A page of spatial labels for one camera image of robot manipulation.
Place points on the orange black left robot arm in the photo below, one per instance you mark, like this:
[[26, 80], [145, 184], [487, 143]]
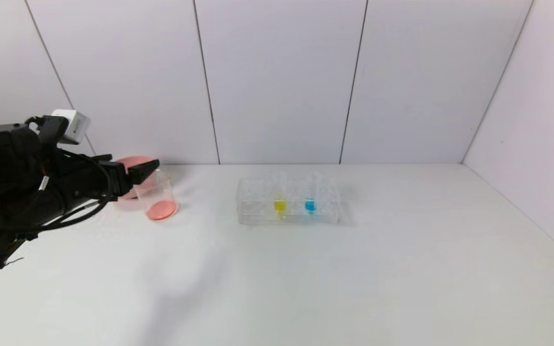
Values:
[[3, 182]]

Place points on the clear acrylic test tube rack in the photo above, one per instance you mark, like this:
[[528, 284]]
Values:
[[258, 202]]

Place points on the pink bowl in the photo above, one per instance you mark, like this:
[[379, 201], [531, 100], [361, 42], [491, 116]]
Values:
[[135, 192]]

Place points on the clear glass beaker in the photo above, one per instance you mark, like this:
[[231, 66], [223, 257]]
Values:
[[161, 206]]

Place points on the blue pigment test tube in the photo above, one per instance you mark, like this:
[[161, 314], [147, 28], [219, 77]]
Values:
[[310, 206]]

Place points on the yellow pigment test tube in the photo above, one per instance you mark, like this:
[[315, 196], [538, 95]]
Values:
[[280, 205]]

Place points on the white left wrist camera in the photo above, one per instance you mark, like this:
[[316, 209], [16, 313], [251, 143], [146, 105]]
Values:
[[72, 126]]

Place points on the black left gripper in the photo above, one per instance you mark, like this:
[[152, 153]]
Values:
[[119, 179]]

